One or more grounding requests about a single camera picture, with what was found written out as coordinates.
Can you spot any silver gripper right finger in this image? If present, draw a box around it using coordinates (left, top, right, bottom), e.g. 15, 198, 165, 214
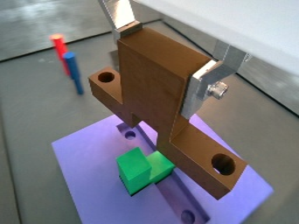
182, 40, 249, 119

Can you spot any brown T-shaped block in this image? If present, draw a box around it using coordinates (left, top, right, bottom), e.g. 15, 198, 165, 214
89, 28, 248, 199

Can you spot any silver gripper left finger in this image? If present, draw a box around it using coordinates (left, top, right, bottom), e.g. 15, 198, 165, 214
98, 0, 143, 39

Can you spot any purple base board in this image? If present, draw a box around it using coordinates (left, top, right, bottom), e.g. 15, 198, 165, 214
53, 115, 274, 224

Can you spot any red hexagonal peg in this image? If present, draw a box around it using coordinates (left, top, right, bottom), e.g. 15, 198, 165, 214
51, 33, 71, 75

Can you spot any green block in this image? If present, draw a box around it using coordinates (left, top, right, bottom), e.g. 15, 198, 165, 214
117, 147, 175, 195

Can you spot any blue hexagonal peg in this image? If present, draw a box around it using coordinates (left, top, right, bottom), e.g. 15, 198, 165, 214
63, 52, 85, 95

